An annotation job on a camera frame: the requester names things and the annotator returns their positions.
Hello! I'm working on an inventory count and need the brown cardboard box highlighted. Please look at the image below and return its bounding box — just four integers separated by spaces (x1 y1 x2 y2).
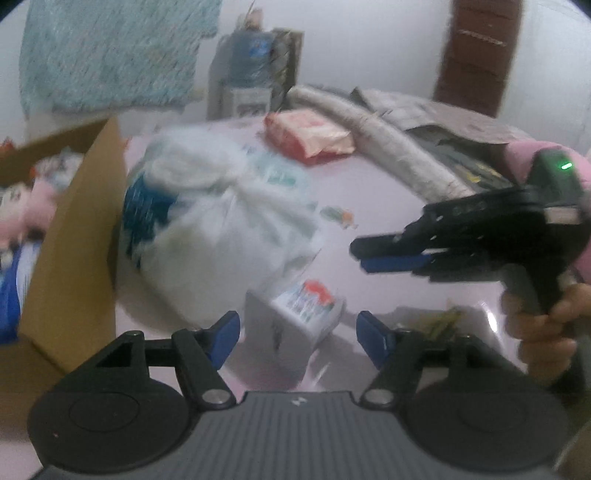
0 116 128 384

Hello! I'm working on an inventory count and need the brown wooden door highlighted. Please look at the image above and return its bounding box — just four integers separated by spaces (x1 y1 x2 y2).
434 0 525 119

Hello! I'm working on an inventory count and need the pink pillow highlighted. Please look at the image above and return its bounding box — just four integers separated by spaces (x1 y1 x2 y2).
505 138 591 278

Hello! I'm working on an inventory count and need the white tied plastic bag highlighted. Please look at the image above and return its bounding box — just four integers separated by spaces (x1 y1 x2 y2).
122 124 327 326

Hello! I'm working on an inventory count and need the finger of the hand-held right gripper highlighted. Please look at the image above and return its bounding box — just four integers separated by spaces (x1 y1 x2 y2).
361 254 435 278
349 232 434 261

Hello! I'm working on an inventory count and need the patterned grey board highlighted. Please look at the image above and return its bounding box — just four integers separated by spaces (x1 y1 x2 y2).
270 28 306 112

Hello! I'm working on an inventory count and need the dark blue tissue pack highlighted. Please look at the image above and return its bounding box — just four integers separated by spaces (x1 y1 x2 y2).
0 242 40 345

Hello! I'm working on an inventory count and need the teal floral wall cloth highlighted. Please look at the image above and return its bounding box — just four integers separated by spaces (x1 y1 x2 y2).
21 0 223 116

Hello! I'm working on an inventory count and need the rolled grey blanket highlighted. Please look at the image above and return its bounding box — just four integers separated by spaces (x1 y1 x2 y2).
288 84 477 219

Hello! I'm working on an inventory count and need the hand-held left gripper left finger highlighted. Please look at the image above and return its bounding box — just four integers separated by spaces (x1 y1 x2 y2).
95 310 241 409

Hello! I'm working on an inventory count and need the pink printed bed sheet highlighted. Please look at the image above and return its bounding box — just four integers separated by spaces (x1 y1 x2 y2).
0 115 573 480

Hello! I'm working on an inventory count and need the pink round plush toy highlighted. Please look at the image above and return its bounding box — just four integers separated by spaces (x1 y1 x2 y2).
0 180 62 246

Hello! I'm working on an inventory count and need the blue water bottle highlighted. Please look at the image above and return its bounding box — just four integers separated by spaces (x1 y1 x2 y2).
229 30 274 89

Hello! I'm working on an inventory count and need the toilet paper roll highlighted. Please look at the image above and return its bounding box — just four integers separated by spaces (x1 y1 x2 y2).
245 277 347 389

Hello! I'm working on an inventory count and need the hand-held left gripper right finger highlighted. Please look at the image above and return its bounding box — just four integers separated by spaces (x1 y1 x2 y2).
356 310 505 409

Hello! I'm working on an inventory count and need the white water dispenser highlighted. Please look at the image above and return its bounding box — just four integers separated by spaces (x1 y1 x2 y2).
208 78 273 121

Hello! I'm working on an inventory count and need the person's right hand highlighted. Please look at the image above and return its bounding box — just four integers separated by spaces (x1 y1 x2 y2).
501 281 591 385

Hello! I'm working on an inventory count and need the pink wet wipes pack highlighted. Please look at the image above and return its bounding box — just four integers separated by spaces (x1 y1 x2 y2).
264 110 356 165

